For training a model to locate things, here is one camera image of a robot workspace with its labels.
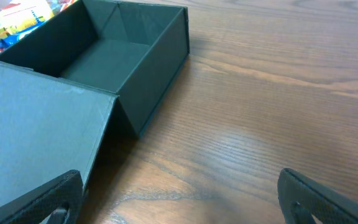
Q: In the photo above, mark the dark green folding box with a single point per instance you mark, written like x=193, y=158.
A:
x=96, y=67

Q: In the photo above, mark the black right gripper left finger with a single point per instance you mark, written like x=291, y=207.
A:
x=57, y=201

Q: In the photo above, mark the blue Oreo cookie pack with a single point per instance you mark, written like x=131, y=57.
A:
x=2, y=43

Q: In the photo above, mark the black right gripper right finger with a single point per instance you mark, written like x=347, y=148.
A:
x=303, y=200

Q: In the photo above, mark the green snack bag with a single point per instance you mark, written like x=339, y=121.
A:
x=18, y=15

